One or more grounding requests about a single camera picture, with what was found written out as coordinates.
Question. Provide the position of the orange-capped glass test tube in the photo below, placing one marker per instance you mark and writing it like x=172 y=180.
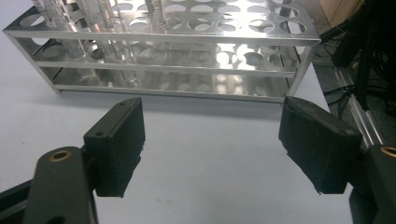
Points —
x=42 y=9
x=63 y=18

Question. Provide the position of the red-capped glass test tube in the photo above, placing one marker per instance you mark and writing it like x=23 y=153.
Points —
x=93 y=15
x=157 y=12

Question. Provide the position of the black metal stand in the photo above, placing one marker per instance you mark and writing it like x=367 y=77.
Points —
x=364 y=62

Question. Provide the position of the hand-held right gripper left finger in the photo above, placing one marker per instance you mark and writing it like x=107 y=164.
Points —
x=115 y=149

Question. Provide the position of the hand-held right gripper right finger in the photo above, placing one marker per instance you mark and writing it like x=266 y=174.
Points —
x=320 y=146

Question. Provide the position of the metal test tube rack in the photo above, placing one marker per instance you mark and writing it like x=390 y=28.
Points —
x=174 y=36

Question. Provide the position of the aluminium floor rail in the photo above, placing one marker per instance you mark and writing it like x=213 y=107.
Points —
x=358 y=112

